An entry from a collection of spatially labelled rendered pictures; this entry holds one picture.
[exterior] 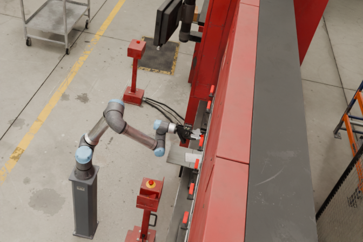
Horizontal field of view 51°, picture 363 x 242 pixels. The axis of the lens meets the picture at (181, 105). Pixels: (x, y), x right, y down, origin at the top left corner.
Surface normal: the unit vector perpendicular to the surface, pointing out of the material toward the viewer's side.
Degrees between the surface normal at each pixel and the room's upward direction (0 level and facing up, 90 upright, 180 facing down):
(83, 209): 90
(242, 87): 0
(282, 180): 0
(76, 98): 0
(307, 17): 90
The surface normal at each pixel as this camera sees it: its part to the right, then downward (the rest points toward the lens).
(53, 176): 0.15, -0.75
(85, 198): -0.16, 0.62
